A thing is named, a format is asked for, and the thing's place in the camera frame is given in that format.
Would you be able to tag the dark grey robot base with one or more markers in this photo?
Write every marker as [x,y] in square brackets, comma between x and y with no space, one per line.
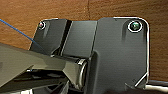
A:
[116,56]

